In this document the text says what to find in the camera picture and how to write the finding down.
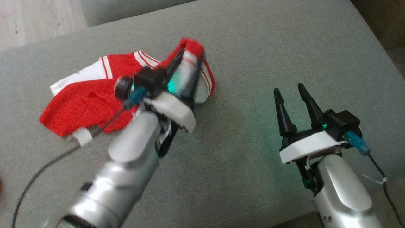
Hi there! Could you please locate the grey sofa seat cushion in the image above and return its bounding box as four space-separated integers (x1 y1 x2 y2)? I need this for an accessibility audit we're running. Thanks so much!
0 0 405 228

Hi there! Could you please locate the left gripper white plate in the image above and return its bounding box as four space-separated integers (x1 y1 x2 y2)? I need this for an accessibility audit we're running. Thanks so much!
144 47 206 133

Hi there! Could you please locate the yellow sofa backrest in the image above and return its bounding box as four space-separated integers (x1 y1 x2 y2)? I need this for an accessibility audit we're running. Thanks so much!
350 0 405 51

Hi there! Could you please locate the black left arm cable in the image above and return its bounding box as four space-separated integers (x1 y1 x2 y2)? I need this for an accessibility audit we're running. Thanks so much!
12 87 148 228

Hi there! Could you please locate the red white basketball jersey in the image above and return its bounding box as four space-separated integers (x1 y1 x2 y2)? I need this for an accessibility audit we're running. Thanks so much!
39 38 215 138

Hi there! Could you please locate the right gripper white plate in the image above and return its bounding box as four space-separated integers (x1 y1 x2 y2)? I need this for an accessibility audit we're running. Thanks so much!
274 83 347 164

